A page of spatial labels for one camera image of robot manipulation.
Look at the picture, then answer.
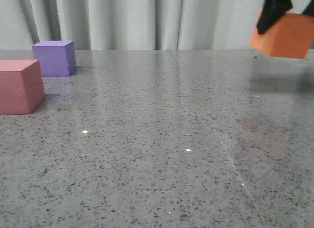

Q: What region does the orange foam cube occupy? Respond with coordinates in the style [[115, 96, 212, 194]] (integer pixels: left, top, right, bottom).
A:
[[249, 12, 314, 59]]

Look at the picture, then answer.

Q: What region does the grey-white curtain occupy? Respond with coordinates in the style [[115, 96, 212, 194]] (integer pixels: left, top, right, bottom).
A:
[[0, 0, 263, 50]]

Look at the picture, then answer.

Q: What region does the pink foam cube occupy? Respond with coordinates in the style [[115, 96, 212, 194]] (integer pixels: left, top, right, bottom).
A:
[[0, 59, 45, 115]]

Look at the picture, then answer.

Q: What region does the purple foam cube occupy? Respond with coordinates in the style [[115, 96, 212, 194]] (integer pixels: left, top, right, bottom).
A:
[[32, 41, 77, 77]]

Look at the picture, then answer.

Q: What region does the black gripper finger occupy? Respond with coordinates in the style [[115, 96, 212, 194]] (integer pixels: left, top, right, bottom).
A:
[[302, 0, 314, 16], [256, 0, 293, 34]]

